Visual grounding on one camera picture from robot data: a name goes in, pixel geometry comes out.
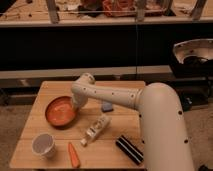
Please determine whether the orange ceramic bowl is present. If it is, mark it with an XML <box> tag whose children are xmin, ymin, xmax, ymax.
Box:
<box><xmin>45</xmin><ymin>96</ymin><xmax>76</xmax><ymax>127</ymax></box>

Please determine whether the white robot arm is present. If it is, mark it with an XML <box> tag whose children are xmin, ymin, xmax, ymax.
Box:
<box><xmin>71</xmin><ymin>73</ymin><xmax>195</xmax><ymax>171</ymax></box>

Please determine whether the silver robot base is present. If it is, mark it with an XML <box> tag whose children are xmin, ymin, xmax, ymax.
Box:
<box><xmin>173</xmin><ymin>38</ymin><xmax>213</xmax><ymax>64</ymax></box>

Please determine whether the blue sponge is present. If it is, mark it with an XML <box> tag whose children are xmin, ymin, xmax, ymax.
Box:
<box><xmin>101</xmin><ymin>102</ymin><xmax>113</xmax><ymax>112</ymax></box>

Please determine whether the wooden table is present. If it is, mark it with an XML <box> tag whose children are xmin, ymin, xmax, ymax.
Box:
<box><xmin>10</xmin><ymin>81</ymin><xmax>144</xmax><ymax>169</ymax></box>

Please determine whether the black striped box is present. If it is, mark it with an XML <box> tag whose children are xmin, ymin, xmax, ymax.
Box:
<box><xmin>115</xmin><ymin>135</ymin><xmax>144</xmax><ymax>165</ymax></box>

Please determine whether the orange crate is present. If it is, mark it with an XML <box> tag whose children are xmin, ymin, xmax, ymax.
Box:
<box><xmin>102</xmin><ymin>0</ymin><xmax>135</xmax><ymax>17</ymax></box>

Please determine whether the orange carrot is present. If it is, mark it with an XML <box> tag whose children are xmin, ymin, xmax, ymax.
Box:
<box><xmin>68</xmin><ymin>142</ymin><xmax>80</xmax><ymax>168</ymax></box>

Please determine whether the white paper cup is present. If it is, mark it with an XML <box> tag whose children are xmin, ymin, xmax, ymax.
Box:
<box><xmin>32</xmin><ymin>133</ymin><xmax>56</xmax><ymax>158</ymax></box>

